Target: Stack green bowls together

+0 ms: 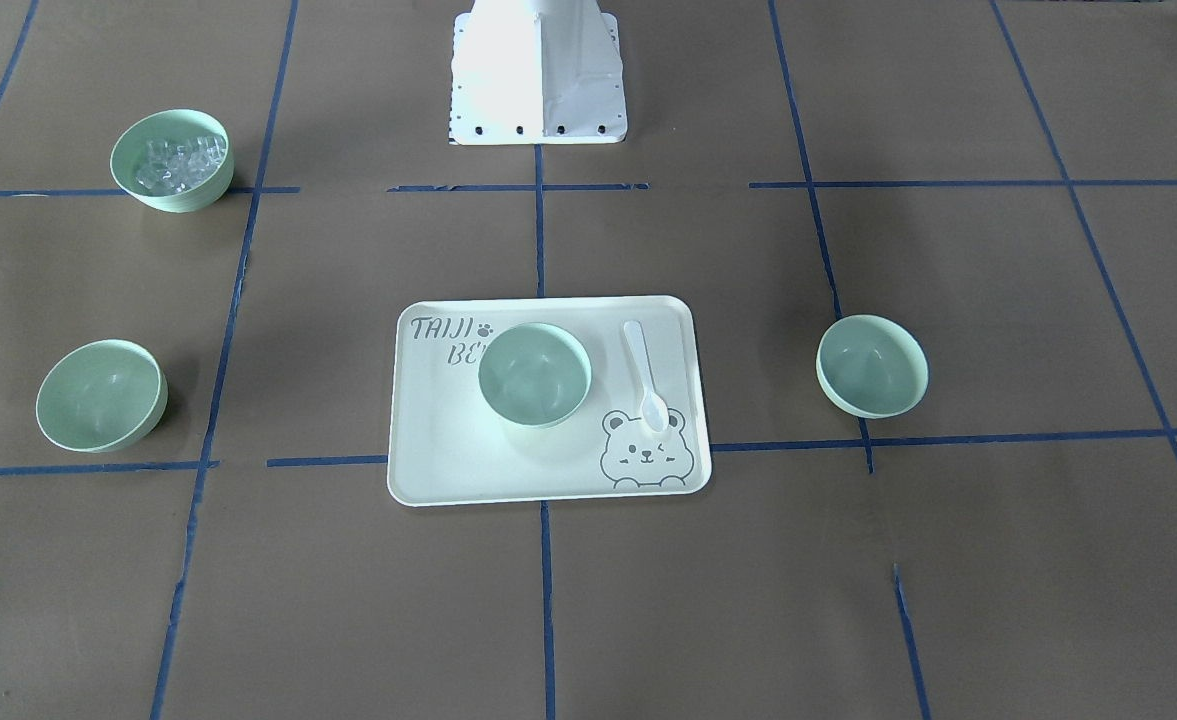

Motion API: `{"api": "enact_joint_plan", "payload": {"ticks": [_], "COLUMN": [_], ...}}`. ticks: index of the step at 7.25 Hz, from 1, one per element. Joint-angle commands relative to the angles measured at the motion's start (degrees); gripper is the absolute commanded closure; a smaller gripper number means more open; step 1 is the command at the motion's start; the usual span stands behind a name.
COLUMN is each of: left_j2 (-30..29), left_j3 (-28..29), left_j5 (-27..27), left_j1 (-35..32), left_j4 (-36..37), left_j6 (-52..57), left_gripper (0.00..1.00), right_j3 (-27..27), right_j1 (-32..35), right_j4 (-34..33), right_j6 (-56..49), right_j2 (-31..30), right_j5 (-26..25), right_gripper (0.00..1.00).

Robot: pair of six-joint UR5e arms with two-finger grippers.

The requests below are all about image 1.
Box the green bowl on tray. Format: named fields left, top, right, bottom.
left=477, top=322, right=593, bottom=428

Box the pale green bear tray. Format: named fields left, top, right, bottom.
left=388, top=295, right=712, bottom=506

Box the green bowl with ice cubes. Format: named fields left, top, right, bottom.
left=111, top=109, right=235, bottom=214

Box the white camera stand base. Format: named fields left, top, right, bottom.
left=448, top=1, right=629, bottom=146

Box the green bowl front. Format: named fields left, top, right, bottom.
left=34, top=340, right=169, bottom=454
left=814, top=314, right=930, bottom=419

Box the white plastic spoon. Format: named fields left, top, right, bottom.
left=623, top=320, right=669, bottom=434

